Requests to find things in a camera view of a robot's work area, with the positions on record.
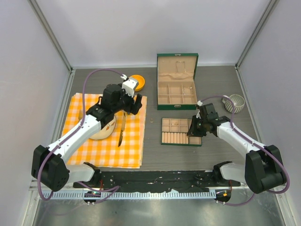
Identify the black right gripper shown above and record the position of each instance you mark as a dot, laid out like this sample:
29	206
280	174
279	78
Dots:
193	131

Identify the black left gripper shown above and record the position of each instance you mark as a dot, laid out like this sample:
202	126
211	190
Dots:
132	108

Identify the green jewelry tray insert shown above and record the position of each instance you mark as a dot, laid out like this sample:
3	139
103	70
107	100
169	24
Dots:
174	132

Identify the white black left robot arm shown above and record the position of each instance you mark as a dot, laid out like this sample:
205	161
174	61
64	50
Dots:
49	163

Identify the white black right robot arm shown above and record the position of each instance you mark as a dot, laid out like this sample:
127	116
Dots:
263	168

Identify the green jewelry box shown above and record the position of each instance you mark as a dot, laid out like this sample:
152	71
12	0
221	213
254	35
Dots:
176	81

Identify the orange bowl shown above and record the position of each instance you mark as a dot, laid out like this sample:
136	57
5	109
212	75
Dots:
141	82

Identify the beige bird pattern plate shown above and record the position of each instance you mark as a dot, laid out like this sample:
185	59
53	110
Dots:
106	131

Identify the orange white checkered cloth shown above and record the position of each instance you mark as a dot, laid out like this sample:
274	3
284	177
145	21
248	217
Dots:
107	153

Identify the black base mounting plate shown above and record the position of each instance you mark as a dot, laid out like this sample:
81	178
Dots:
183	181

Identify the black handled knife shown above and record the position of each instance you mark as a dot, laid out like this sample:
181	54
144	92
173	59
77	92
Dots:
122	129

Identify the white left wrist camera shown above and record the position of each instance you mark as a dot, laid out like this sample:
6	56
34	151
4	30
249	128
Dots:
129	85

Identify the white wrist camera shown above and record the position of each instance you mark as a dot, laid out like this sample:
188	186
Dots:
200	109
129	85

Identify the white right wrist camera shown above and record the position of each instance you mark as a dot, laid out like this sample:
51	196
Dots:
200	109

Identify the white slotted cable duct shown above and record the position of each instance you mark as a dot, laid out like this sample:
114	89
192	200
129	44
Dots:
89	195

